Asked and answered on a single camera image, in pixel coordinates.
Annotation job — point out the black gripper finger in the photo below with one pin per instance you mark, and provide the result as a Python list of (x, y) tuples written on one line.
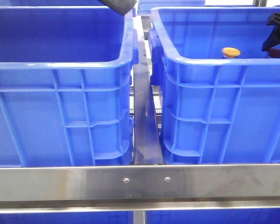
[(274, 37)]

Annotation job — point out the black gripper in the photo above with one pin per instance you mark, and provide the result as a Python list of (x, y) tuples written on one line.
[(122, 7)]

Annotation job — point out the red push button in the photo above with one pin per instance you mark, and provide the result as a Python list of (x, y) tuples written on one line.
[(273, 53)]

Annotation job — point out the yellow push button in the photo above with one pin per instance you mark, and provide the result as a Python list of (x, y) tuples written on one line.
[(229, 52)]

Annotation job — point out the blue bin with buttons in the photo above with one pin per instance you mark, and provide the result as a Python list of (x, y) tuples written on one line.
[(218, 110)]

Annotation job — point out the far blue crate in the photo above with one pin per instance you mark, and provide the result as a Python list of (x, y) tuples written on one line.
[(145, 6)]

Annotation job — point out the blue bin at left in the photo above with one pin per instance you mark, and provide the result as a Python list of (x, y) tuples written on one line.
[(65, 75)]

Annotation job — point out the steel divider bar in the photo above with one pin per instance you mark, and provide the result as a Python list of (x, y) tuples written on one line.
[(147, 149)]

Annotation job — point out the blue bin lower shelf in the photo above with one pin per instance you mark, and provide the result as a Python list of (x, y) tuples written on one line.
[(244, 216)]

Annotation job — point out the steel front rail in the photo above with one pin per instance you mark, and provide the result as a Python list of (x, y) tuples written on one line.
[(139, 187)]

